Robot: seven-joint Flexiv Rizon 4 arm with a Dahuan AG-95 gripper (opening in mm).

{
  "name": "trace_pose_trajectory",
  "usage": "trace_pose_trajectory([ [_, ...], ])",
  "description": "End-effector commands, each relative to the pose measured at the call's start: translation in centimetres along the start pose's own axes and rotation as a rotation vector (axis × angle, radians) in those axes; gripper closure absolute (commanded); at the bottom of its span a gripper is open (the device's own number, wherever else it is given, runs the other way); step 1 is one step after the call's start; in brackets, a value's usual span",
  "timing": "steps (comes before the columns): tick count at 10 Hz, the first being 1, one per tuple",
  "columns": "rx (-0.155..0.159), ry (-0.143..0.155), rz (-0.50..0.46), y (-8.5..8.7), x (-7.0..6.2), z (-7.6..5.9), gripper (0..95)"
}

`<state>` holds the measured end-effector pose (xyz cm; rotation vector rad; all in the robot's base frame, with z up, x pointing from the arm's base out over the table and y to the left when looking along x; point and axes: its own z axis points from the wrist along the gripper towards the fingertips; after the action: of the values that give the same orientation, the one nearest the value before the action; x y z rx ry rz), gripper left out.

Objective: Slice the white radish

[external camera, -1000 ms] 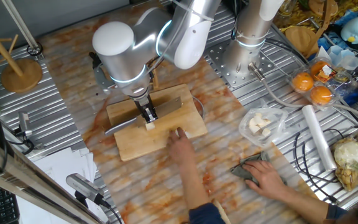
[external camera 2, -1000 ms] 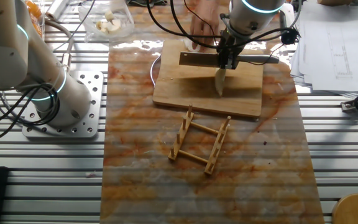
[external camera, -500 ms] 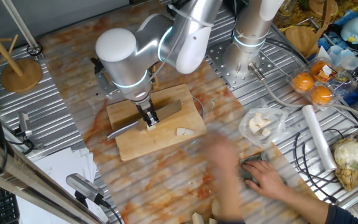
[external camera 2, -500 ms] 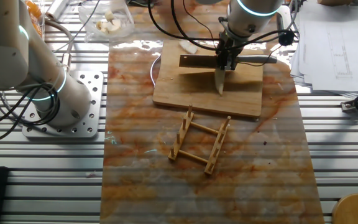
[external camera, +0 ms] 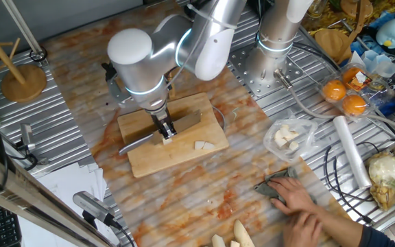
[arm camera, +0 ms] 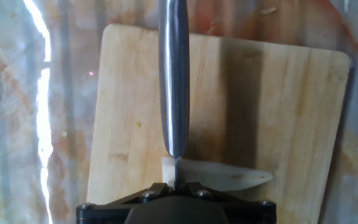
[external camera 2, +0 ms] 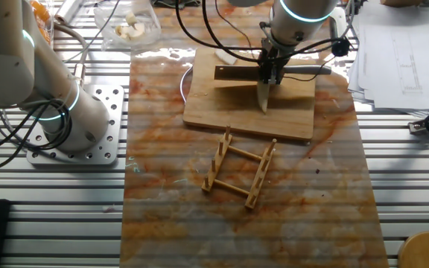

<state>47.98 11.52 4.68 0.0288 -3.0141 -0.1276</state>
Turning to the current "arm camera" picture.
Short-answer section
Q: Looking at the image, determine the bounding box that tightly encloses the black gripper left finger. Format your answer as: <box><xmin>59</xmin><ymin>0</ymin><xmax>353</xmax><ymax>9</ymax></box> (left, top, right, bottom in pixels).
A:
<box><xmin>75</xmin><ymin>182</ymin><xmax>173</xmax><ymax>224</ymax></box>

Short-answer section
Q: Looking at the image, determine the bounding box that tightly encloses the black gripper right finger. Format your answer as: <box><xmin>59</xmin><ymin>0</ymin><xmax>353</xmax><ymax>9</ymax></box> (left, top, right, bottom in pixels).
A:
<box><xmin>178</xmin><ymin>182</ymin><xmax>277</xmax><ymax>224</ymax></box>

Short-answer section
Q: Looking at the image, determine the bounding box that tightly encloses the long white radish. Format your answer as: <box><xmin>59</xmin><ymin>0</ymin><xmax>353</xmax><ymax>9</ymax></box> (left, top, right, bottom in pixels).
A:
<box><xmin>177</xmin><ymin>158</ymin><xmax>274</xmax><ymax>192</ymax></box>

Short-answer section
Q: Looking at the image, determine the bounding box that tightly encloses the steel handle cleaver knife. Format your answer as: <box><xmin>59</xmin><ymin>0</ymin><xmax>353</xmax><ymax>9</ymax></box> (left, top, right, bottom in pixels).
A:
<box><xmin>158</xmin><ymin>0</ymin><xmax>191</xmax><ymax>190</ymax></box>

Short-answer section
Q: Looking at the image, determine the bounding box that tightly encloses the white radish slice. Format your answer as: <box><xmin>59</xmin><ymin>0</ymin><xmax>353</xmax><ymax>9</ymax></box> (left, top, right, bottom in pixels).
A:
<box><xmin>161</xmin><ymin>156</ymin><xmax>177</xmax><ymax>185</ymax></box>

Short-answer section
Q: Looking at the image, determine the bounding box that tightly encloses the wooden cutting board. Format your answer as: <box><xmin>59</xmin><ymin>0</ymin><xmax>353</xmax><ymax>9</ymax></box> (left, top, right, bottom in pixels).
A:
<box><xmin>86</xmin><ymin>23</ymin><xmax>352</xmax><ymax>224</ymax></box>

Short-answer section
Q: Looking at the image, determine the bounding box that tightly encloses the orange marble pattern mat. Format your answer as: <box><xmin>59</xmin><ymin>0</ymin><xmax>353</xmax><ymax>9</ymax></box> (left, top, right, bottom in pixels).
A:
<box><xmin>0</xmin><ymin>0</ymin><xmax>358</xmax><ymax>224</ymax></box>

